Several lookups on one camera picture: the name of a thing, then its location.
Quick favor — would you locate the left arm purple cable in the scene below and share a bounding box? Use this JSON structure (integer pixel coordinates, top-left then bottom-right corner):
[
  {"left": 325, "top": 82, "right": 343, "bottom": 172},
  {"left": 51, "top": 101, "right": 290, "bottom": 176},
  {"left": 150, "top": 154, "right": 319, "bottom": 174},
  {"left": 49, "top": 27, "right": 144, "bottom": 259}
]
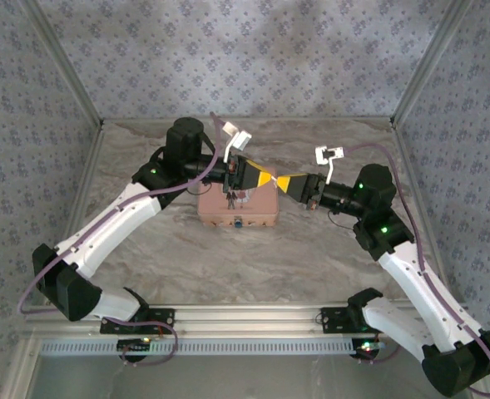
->
[{"left": 17, "top": 111, "right": 221, "bottom": 367}]

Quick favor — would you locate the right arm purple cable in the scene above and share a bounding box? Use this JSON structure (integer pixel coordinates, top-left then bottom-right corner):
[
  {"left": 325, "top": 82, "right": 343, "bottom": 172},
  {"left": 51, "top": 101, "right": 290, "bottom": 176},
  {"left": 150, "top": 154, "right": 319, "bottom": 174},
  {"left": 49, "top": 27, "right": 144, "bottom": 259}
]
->
[{"left": 346, "top": 143, "right": 490, "bottom": 396}]

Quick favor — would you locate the thin aluminium back rail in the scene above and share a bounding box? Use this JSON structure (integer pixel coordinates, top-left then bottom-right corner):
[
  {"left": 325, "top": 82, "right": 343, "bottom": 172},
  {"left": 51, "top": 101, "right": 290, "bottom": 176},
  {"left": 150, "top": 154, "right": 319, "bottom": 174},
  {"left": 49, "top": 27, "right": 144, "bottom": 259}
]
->
[{"left": 102, "top": 116, "right": 395, "bottom": 124}]

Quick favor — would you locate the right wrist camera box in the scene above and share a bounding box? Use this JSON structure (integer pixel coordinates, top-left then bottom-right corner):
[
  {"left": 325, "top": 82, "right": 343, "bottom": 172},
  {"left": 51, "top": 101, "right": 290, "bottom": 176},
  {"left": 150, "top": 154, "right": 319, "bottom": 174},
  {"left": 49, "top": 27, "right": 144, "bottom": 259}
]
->
[{"left": 314, "top": 145, "right": 348, "bottom": 185}]

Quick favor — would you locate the aluminium frame leg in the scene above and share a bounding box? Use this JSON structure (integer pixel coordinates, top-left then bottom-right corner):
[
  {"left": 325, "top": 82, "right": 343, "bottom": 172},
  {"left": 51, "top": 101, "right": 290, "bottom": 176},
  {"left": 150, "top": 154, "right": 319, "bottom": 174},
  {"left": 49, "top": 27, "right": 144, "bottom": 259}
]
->
[
  {"left": 1, "top": 337, "right": 42, "bottom": 399},
  {"left": 456, "top": 336, "right": 490, "bottom": 399}
]

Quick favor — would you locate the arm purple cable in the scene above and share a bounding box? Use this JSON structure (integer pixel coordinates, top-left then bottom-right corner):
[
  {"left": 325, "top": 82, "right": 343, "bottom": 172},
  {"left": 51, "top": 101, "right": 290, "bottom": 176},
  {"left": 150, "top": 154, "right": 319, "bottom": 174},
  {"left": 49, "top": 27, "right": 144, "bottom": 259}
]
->
[
  {"left": 346, "top": 143, "right": 490, "bottom": 396},
  {"left": 17, "top": 111, "right": 221, "bottom": 367}
]

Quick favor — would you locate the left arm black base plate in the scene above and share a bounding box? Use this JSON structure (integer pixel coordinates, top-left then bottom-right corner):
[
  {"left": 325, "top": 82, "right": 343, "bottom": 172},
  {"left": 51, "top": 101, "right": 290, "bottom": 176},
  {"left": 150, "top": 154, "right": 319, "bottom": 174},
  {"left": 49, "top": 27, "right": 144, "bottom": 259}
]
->
[{"left": 100, "top": 308, "right": 176, "bottom": 336}]

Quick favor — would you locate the grey slotted cable duct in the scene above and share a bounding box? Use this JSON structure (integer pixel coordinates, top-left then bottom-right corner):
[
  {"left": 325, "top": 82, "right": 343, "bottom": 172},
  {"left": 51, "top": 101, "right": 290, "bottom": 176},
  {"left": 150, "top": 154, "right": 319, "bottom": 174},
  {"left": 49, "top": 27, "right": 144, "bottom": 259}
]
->
[{"left": 38, "top": 338, "right": 381, "bottom": 357}]

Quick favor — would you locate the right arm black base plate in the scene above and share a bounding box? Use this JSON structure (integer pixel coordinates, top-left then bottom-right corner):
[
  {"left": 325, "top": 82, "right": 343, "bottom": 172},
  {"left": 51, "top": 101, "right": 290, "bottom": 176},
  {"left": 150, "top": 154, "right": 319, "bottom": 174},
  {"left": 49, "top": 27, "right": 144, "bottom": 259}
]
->
[{"left": 319, "top": 306, "right": 370, "bottom": 333}]

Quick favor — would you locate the wide aluminium mounting rail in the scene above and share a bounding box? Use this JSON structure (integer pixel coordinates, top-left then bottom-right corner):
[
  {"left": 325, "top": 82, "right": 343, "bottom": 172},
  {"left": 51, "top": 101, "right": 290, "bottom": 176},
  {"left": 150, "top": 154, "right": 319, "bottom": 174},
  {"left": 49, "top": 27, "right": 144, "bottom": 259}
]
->
[{"left": 22, "top": 303, "right": 477, "bottom": 338}]

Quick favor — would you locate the pink tin box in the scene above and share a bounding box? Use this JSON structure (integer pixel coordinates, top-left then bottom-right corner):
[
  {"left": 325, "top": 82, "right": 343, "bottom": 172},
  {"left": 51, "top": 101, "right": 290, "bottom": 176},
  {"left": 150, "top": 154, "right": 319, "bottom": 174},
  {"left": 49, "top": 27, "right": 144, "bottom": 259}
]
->
[{"left": 197, "top": 165, "right": 280, "bottom": 229}]

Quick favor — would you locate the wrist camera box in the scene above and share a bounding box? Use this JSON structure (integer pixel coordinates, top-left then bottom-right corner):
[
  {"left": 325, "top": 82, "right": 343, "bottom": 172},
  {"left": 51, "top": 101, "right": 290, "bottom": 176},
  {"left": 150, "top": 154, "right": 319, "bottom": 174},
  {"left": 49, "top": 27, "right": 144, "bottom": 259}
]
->
[
  {"left": 222, "top": 121, "right": 254, "bottom": 164},
  {"left": 314, "top": 145, "right": 348, "bottom": 185}
]

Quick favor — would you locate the aluminium side rail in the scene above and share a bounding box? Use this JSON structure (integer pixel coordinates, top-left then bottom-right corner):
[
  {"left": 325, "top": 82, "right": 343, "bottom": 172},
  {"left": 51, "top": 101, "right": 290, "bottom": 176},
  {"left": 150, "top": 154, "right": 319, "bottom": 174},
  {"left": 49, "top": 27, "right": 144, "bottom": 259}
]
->
[
  {"left": 392, "top": 121, "right": 454, "bottom": 303},
  {"left": 43, "top": 124, "right": 105, "bottom": 307}
]

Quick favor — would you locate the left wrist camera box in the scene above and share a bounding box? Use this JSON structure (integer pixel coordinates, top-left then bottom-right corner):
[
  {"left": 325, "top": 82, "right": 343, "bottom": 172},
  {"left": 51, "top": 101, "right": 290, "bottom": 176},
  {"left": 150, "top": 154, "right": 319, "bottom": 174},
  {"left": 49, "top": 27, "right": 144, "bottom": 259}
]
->
[{"left": 222, "top": 121, "right": 254, "bottom": 164}]

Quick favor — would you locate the aluminium corner post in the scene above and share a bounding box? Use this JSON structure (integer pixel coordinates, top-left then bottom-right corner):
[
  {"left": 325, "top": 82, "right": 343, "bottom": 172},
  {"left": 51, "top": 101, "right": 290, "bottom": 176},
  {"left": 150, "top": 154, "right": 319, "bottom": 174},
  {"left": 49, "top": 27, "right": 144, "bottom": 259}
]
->
[
  {"left": 391, "top": 0, "right": 475, "bottom": 126},
  {"left": 22, "top": 0, "right": 105, "bottom": 126}
]

